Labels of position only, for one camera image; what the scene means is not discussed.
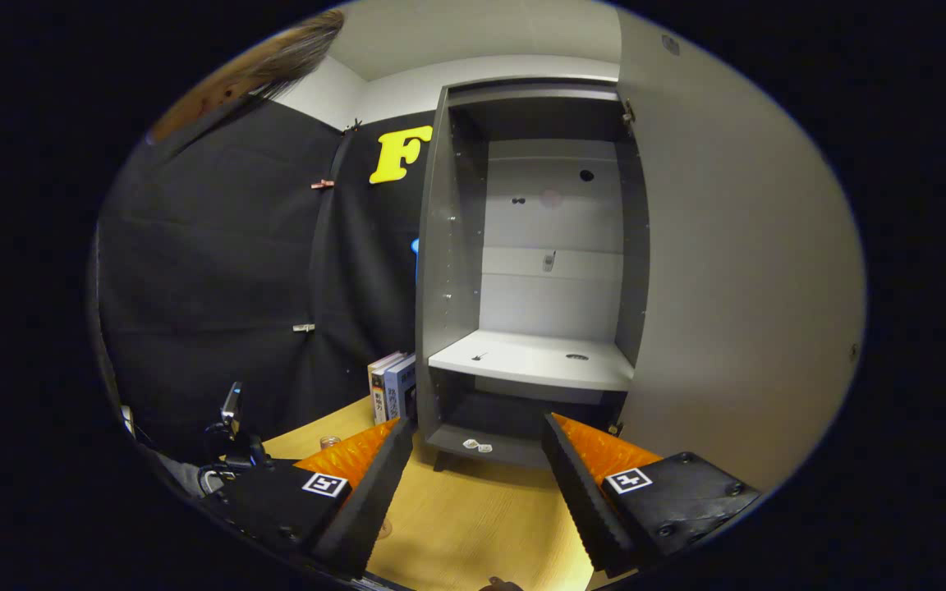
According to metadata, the black backdrop cloth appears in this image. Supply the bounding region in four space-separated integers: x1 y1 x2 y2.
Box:
95 97 441 465

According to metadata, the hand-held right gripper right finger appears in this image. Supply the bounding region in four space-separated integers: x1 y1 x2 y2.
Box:
540 413 761 575

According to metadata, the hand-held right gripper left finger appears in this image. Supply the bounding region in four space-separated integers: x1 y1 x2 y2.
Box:
209 417 415 580

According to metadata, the white book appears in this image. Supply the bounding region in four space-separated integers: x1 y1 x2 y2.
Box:
368 351 404 424

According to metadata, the blue grey book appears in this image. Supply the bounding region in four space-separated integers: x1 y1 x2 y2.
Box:
385 355 419 424

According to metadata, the beige cabinet door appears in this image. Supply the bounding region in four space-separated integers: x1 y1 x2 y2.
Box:
608 7 866 493

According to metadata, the dark grey cabinet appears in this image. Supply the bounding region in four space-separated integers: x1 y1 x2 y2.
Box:
414 76 653 473

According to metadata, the person's head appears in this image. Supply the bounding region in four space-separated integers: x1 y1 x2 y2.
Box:
147 8 347 147

